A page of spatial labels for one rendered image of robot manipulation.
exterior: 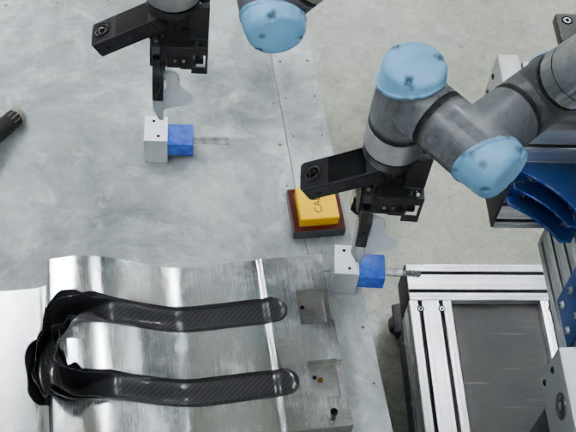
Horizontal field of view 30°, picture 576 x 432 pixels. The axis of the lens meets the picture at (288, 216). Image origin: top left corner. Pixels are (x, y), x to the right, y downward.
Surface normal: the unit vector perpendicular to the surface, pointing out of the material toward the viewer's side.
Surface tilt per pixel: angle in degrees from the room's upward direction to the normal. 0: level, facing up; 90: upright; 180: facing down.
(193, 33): 90
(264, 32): 90
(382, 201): 91
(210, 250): 0
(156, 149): 90
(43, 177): 0
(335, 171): 32
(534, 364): 0
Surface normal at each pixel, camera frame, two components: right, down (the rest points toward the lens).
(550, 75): -0.91, 0.13
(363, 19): 0.08, -0.57
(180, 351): 0.31, -0.57
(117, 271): 0.51, -0.54
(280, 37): 0.19, 0.81
